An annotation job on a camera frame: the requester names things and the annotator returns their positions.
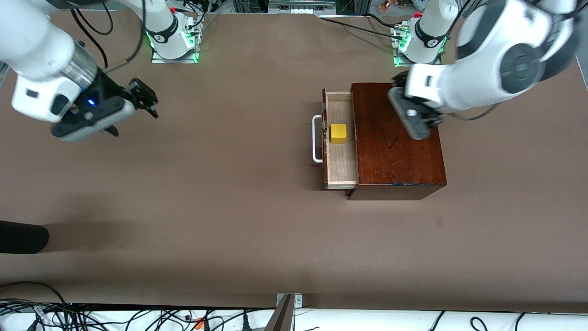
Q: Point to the black foam cylinder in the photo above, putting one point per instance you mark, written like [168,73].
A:
[23,237]

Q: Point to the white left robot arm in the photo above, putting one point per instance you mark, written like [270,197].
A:
[482,78]

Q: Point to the grey power strip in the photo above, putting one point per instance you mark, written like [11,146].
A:
[301,5]

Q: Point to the metal corner bracket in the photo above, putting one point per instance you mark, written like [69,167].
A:
[297,299]

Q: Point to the yellow wooden block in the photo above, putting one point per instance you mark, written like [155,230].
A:
[338,133]

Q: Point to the black power plug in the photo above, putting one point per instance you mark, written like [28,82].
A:
[245,322]

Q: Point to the light wooden drawer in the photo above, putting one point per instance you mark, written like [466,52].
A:
[342,161]

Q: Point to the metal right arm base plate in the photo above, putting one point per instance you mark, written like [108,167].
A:
[188,46]

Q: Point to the aluminium profile beam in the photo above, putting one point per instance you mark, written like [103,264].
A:
[280,317]

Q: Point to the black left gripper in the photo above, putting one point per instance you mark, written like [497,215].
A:
[399,79]

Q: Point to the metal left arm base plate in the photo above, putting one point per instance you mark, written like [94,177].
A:
[399,57]

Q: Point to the small brown tape patch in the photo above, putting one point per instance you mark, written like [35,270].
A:
[439,221]

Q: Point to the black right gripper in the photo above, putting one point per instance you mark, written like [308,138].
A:
[111,89]

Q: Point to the dark brown wooden cabinet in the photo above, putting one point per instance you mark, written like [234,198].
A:
[399,147]

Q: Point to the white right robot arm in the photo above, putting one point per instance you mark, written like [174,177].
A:
[36,50]

